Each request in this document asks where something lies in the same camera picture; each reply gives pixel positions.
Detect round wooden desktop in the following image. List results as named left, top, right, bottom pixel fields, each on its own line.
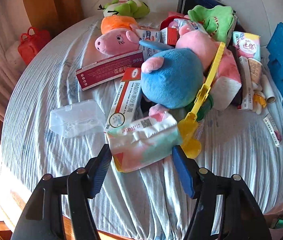
left=0, top=130, right=187, bottom=240

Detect green frog plush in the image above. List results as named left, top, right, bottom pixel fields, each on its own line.
left=98, top=0, right=150, bottom=19

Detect small red white box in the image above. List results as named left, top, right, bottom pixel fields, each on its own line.
left=160, top=17, right=182, bottom=45

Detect white red medicine box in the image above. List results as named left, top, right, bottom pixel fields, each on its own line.
left=104, top=67, right=143, bottom=132

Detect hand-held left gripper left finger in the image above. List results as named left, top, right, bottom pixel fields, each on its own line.
left=11, top=144, right=112, bottom=240

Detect pink white flat box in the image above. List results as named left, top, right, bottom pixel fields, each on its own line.
left=263, top=114, right=282, bottom=148

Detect black storage box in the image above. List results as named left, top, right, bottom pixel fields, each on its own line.
left=176, top=0, right=222, bottom=15

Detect green plush toy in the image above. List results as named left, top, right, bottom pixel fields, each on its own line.
left=188, top=4, right=235, bottom=43

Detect pastel tissue pack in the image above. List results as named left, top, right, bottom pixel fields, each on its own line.
left=106, top=114, right=182, bottom=173

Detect dark green bottle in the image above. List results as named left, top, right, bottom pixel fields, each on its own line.
left=185, top=97, right=214, bottom=120

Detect white paper roll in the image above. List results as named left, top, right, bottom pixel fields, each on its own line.
left=261, top=74, right=277, bottom=103

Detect pastel pad pack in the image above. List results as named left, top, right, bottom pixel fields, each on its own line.
left=232, top=31, right=260, bottom=62

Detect yellow plastic tongs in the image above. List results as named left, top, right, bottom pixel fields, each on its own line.
left=178, top=42, right=225, bottom=158

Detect beige box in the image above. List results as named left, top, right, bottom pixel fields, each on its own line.
left=248, top=57, right=264, bottom=85

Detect white bag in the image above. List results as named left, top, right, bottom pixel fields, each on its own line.
left=5, top=41, right=25, bottom=67

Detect orange-dressed pink pig plush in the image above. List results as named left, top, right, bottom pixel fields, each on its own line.
left=94, top=16, right=142, bottom=55

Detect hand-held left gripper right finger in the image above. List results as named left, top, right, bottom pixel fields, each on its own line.
left=172, top=146, right=272, bottom=240

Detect long red box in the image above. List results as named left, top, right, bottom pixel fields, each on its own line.
left=76, top=50, right=145, bottom=91

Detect striped light blue tablecloth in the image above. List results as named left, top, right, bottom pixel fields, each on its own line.
left=1, top=12, right=283, bottom=240

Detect curved wooden frame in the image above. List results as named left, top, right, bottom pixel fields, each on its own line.
left=19, top=0, right=84, bottom=40

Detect large pink pig plush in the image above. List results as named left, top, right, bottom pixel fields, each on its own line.
left=175, top=24, right=243, bottom=110

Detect small yellow white toy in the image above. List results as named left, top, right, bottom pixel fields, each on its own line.
left=253, top=82, right=267, bottom=115

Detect clear plastic box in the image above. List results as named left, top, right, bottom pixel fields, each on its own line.
left=49, top=99, right=106, bottom=138

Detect pink curtain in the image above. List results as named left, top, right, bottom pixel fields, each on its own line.
left=0, top=5, right=29, bottom=110

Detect white blue medicine box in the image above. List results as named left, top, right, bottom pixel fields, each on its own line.
left=135, top=27, right=163, bottom=57

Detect blue pig plush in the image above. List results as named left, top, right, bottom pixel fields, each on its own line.
left=139, top=39, right=205, bottom=117

